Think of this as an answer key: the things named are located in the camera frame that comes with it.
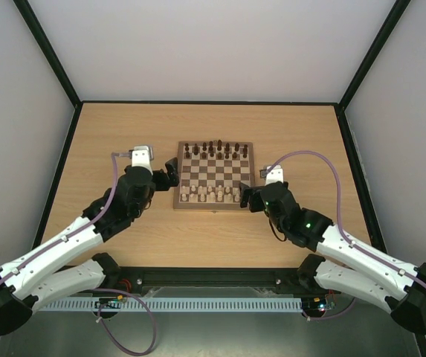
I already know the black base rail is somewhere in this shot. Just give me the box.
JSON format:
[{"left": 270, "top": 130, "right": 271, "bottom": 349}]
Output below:
[{"left": 120, "top": 267, "right": 300, "bottom": 288}]

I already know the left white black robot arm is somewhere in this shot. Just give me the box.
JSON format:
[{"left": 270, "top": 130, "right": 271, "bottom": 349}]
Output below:
[{"left": 0, "top": 149, "right": 179, "bottom": 335}]

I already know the light blue slotted cable duct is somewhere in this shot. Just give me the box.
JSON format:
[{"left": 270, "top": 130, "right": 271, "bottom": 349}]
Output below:
[{"left": 42, "top": 297, "right": 303, "bottom": 313}]

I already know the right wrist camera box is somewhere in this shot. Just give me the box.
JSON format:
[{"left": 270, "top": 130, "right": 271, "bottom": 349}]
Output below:
[{"left": 259, "top": 164, "right": 284, "bottom": 185}]

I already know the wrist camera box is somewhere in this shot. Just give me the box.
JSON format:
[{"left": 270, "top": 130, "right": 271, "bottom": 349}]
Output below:
[
  {"left": 259, "top": 164, "right": 284, "bottom": 185},
  {"left": 130, "top": 145, "right": 154, "bottom": 171}
]

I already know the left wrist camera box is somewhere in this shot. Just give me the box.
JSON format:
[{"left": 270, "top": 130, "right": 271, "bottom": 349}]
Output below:
[{"left": 130, "top": 145, "right": 154, "bottom": 171}]

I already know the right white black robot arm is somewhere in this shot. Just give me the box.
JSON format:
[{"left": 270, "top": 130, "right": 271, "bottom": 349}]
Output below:
[{"left": 239, "top": 181, "right": 426, "bottom": 335}]

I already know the black enclosure frame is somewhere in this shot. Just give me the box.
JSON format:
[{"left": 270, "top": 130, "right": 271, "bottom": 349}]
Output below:
[{"left": 0, "top": 0, "right": 426, "bottom": 357}]

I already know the wooden chess board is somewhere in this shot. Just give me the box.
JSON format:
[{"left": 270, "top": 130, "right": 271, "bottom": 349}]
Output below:
[{"left": 173, "top": 140, "right": 255, "bottom": 212}]

